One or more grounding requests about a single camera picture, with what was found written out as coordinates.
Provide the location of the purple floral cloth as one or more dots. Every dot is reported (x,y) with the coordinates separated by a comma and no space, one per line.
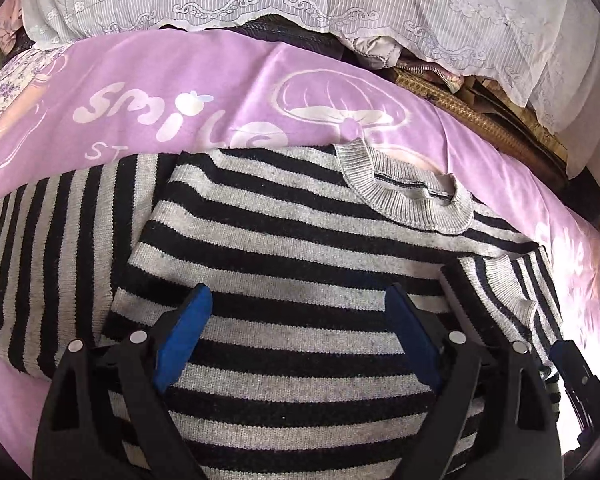
(10,85)

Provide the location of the brown woven mat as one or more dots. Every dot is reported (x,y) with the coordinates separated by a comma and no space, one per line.
(480,110)

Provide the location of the purple printed blanket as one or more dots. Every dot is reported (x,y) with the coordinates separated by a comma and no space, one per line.
(180,60)

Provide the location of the dark cloth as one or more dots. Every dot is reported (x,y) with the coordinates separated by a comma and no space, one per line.
(290,35)

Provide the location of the pink floral quilt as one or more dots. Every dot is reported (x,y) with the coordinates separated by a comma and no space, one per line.
(7,22)

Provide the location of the black and grey striped sweater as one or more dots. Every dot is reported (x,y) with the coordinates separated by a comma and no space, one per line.
(280,240)

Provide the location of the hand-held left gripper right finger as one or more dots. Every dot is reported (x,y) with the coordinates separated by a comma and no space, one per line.
(411,340)

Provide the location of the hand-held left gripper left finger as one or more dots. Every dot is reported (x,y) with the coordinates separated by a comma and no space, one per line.
(181,340)

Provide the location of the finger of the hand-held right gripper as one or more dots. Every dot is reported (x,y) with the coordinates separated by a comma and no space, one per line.
(562,357)

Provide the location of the pale folded cloth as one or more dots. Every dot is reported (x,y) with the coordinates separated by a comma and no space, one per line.
(375,52)

